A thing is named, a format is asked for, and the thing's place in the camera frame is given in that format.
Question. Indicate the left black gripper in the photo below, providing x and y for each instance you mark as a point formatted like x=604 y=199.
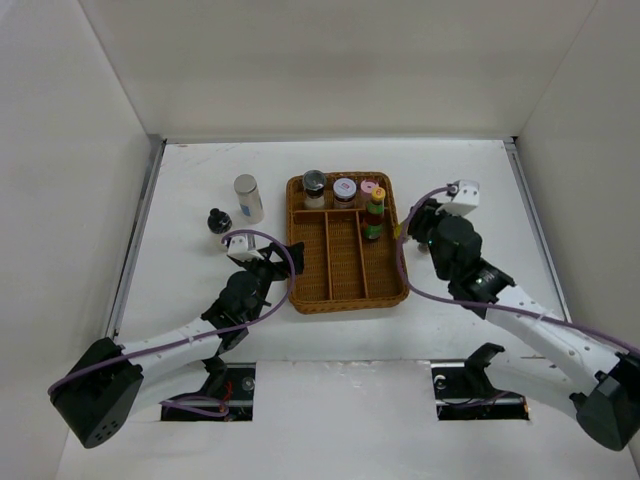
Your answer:
x=282 y=268

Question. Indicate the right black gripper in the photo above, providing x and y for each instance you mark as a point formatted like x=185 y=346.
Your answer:
x=423 y=216

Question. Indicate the green-label chili sauce bottle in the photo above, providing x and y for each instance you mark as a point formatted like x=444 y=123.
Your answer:
x=372 y=223

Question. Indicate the pink-cap spice shaker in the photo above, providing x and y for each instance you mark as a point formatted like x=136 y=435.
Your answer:
x=366 y=188

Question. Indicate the black-top salt grinder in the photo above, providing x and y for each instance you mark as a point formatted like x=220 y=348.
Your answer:
x=314 y=183

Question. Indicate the white-lid sauce jar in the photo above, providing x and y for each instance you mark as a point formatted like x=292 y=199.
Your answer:
x=344 y=193

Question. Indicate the yellow-label oil bottle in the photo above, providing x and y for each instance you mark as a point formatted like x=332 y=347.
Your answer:
x=401 y=233

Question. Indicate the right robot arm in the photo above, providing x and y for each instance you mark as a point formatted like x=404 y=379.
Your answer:
x=591 y=377

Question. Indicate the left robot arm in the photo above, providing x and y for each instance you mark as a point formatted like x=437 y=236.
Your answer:
x=112 y=381

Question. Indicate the small black round bottle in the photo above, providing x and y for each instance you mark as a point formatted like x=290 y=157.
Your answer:
x=218 y=222

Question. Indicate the silver-lid jar white beads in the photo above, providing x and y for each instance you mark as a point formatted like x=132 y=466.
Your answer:
x=246 y=189

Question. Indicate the brown wicker divided basket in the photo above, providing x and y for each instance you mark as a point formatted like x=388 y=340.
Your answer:
x=343 y=271

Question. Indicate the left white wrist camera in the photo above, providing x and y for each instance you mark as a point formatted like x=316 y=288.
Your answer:
x=230 y=246

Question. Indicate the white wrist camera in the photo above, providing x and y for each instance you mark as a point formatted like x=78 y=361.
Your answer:
x=464 y=197
x=230 y=246

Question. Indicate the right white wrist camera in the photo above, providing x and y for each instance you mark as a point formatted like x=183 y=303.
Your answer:
x=464 y=197

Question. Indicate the right aluminium table rail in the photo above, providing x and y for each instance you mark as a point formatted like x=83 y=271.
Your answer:
x=550 y=270

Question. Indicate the aluminium table rail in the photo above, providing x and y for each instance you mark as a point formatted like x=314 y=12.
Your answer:
x=550 y=270
x=123 y=286

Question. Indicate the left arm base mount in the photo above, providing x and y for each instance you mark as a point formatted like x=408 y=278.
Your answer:
x=227 y=395

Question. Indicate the left aluminium table rail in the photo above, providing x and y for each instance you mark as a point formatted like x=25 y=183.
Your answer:
x=123 y=286

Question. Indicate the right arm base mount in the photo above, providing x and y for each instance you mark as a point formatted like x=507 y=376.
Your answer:
x=463 y=391

